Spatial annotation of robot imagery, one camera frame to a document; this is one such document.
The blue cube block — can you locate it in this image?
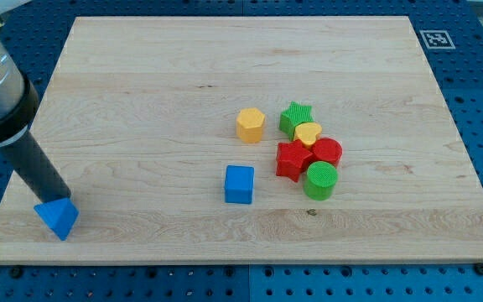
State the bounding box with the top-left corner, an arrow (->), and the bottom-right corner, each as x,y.
224,165 -> 255,204

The yellow hexagon block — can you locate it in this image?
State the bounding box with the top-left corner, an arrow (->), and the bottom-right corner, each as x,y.
236,107 -> 266,143

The red star block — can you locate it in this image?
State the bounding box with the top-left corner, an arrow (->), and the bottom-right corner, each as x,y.
276,140 -> 314,182

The light wooden board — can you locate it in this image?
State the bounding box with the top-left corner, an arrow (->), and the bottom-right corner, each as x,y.
0,16 -> 483,266

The green star block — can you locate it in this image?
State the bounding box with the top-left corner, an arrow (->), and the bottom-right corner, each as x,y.
279,102 -> 314,141

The yellow heart block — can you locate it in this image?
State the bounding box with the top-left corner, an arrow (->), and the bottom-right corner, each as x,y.
293,122 -> 323,149

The green cylinder block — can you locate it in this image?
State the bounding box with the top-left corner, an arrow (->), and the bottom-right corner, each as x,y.
304,161 -> 339,200

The red cylinder block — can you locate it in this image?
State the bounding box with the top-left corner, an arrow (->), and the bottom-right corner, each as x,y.
312,138 -> 343,168

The blue triangular prism block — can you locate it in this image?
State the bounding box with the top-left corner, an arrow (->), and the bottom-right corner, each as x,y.
34,198 -> 79,241

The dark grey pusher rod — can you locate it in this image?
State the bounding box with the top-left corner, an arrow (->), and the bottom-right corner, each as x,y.
0,128 -> 71,203

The white fiducial marker tag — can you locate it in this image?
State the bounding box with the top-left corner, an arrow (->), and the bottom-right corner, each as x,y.
419,30 -> 455,49

